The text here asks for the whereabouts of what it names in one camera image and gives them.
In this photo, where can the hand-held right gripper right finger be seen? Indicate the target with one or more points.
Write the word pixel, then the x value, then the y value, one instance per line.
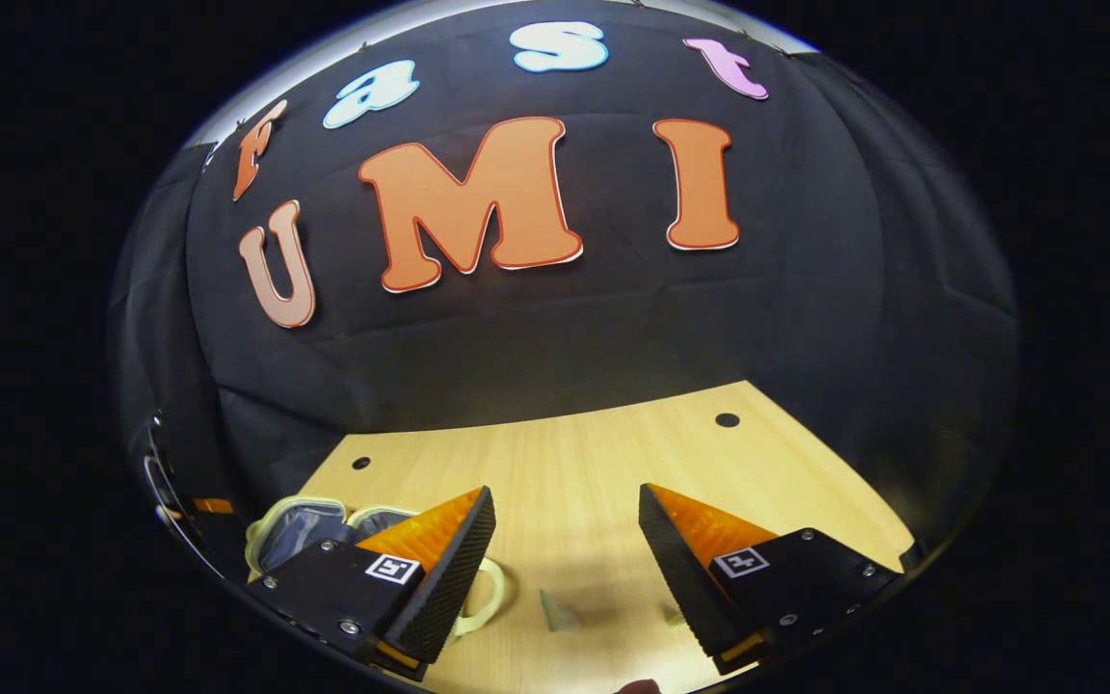
pixel 680 588

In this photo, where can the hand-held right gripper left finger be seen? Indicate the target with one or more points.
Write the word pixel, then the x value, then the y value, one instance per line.
pixel 459 578

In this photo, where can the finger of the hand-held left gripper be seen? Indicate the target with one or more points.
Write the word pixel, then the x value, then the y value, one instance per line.
pixel 214 505

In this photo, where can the pale yellow suitcase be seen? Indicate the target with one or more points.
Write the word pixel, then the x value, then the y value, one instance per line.
pixel 300 530

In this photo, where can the white squeeze tube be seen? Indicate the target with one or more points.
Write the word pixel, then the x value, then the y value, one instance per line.
pixel 555 612

